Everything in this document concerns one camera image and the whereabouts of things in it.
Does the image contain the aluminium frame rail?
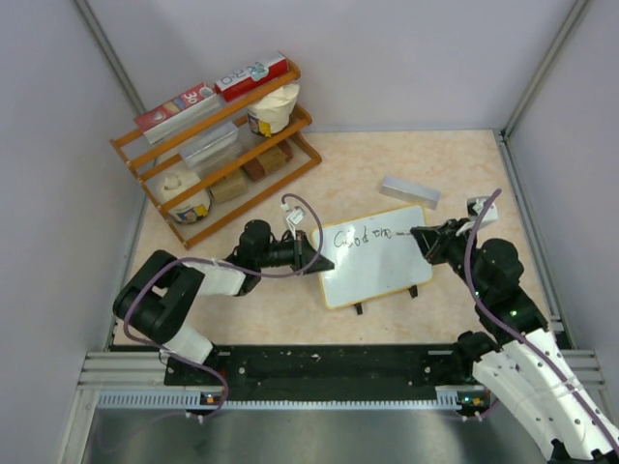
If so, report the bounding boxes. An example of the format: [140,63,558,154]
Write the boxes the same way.
[79,351,175,392]

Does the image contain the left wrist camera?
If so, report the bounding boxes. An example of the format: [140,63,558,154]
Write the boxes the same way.
[281,202,306,237]

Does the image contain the grey whiteboard eraser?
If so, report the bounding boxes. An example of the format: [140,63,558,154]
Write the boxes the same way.
[379,176,441,210]

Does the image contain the white bag lower container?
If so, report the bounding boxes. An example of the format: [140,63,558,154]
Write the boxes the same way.
[156,169,211,224]

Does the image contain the brown sponge block right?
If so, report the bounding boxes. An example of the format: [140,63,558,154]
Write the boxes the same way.
[242,141,293,182]

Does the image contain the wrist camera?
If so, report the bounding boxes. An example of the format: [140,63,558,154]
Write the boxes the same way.
[281,202,306,237]
[457,196,499,235]

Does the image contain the white whiteboard yellow frame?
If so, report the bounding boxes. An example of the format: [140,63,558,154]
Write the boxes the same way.
[311,205,432,309]

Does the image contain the black whiteboard foot right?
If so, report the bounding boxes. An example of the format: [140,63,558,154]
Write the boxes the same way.
[408,285,419,299]

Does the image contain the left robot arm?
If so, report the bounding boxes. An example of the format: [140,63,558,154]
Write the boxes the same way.
[112,219,335,384]

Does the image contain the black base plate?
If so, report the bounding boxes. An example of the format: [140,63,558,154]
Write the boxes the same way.
[164,344,494,404]

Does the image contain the tan sponge block left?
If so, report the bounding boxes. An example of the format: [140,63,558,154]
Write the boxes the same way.
[209,169,249,204]

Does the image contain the white bag container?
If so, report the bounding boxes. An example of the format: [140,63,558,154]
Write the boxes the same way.
[156,169,211,224]
[247,83,300,137]

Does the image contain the red white long box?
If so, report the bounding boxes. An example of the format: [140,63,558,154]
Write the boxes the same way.
[214,52,288,102]

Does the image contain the clear plastic box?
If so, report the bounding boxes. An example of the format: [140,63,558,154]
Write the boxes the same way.
[179,122,244,173]

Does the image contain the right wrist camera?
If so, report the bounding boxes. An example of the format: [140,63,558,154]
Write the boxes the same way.
[457,196,499,235]

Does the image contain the red foil wrap box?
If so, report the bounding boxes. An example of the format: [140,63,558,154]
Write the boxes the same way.
[134,82,221,145]

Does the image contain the orange wooden shelf rack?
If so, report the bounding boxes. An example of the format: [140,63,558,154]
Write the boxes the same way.
[110,55,321,248]

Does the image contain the grey slotted cable duct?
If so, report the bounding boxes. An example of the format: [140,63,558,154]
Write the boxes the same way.
[98,385,489,411]

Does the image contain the white bag upper container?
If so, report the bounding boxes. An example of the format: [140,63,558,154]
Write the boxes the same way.
[247,83,300,137]

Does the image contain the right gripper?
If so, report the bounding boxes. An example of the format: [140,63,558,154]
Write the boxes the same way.
[411,217,488,299]

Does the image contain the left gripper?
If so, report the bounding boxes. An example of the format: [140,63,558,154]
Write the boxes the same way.
[256,229,333,275]

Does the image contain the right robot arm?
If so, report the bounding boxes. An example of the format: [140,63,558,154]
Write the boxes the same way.
[410,218,618,463]

